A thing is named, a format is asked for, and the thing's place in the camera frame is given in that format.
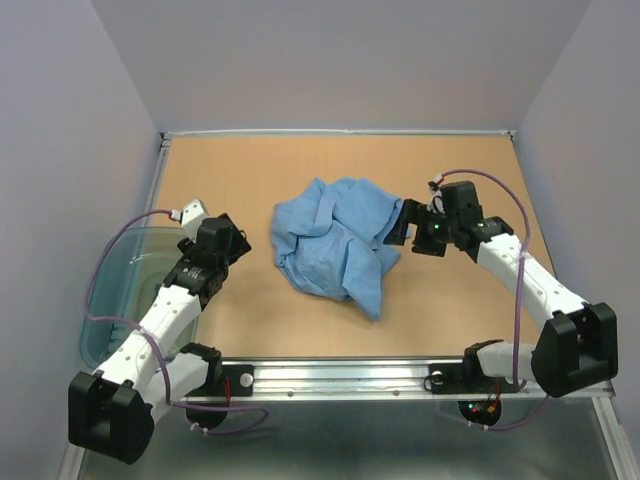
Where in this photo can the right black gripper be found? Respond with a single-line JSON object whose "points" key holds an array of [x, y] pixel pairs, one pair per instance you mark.
{"points": [[413, 211]]}

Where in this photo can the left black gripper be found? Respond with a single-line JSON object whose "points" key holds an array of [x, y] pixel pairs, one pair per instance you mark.
{"points": [[238, 246]]}

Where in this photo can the light blue long sleeve shirt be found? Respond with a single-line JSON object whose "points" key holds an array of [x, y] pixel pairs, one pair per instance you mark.
{"points": [[328, 241]]}

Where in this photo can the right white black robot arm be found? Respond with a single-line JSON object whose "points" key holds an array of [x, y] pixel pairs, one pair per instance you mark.
{"points": [[577, 346]]}

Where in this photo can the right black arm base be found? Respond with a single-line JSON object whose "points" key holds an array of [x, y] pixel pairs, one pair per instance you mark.
{"points": [[447, 379]]}

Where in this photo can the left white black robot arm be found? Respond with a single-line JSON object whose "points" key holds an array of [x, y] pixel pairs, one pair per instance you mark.
{"points": [[114, 409]]}

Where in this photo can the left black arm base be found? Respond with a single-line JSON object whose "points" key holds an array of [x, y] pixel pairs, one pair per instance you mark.
{"points": [[234, 380]]}

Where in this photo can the clear blue plastic bin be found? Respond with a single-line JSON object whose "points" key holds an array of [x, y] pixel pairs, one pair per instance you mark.
{"points": [[126, 285]]}

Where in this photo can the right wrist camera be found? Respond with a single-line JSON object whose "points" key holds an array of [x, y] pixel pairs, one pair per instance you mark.
{"points": [[436, 204]]}

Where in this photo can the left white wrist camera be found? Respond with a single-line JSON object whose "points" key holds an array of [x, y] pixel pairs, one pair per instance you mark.
{"points": [[190, 217]]}

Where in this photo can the aluminium front rail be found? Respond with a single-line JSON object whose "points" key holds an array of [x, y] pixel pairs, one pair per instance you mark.
{"points": [[368, 379]]}

